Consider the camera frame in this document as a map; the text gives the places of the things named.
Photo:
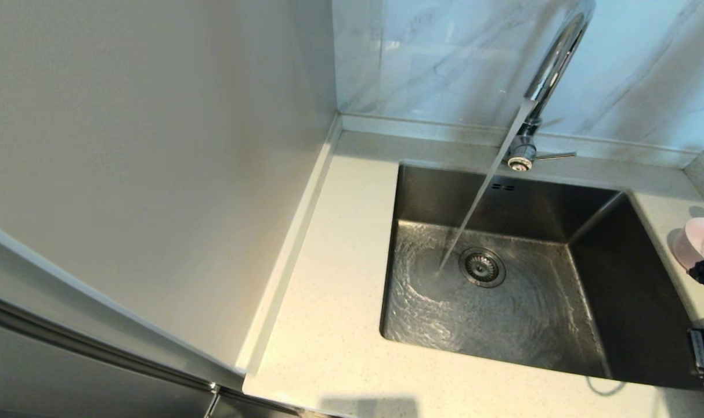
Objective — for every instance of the white grey appliance door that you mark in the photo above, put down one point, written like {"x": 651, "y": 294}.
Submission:
{"x": 50, "y": 371}

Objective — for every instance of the round metal drain strainer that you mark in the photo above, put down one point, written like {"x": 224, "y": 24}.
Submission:
{"x": 482, "y": 267}

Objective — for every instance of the pink bowl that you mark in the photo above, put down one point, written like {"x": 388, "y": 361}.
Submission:
{"x": 691, "y": 244}

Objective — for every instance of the chrome gooseneck faucet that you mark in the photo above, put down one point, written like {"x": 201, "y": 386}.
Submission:
{"x": 555, "y": 58}

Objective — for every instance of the stainless steel sink basin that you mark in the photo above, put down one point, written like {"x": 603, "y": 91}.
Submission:
{"x": 526, "y": 325}

